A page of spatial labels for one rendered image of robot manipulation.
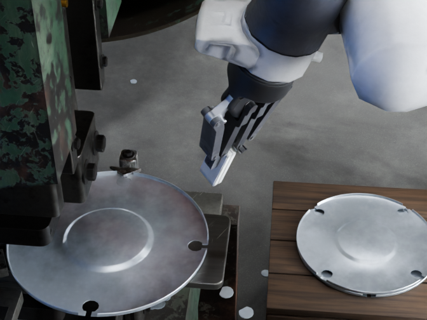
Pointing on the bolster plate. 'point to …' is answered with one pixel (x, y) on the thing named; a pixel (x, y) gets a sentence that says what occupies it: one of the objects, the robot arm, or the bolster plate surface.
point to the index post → (129, 157)
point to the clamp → (10, 303)
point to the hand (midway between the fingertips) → (217, 160)
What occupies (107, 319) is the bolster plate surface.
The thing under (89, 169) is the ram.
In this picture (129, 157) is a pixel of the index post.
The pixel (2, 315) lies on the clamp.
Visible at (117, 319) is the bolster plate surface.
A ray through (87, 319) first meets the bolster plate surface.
